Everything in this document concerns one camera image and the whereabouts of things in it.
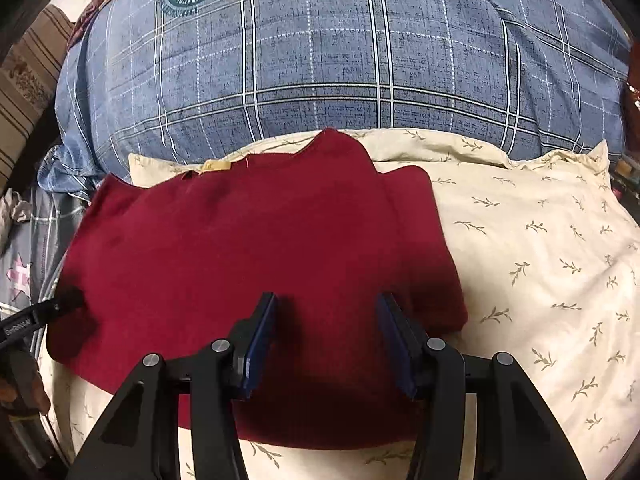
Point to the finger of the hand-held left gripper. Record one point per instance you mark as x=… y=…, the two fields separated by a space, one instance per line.
x=70 y=298

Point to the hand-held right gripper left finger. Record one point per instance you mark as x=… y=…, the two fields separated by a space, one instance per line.
x=257 y=345

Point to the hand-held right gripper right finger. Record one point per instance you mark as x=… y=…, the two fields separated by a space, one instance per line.
x=397 y=345

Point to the red sweater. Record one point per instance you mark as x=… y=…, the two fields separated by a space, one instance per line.
x=240 y=260

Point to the person's left hand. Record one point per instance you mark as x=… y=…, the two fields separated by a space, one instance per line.
x=22 y=385

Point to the grey bed sheet pink star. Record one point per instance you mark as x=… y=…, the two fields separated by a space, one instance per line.
x=42 y=255

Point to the pale pink crumpled cloth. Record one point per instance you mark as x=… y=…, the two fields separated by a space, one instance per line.
x=15 y=210

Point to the cream leaf-print pillow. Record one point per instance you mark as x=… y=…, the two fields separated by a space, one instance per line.
x=540 y=285

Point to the beige striped floral cushion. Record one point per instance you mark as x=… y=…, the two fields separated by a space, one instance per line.
x=30 y=70

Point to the multicoloured clutter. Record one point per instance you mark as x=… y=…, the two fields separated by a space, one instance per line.
x=622 y=177

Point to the maroon patterned cloth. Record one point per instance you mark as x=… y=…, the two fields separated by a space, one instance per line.
x=92 y=10

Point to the blue plaid quilt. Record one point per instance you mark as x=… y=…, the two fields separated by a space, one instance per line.
x=325 y=60

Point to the red shiny packet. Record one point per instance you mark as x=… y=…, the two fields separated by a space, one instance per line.
x=632 y=95

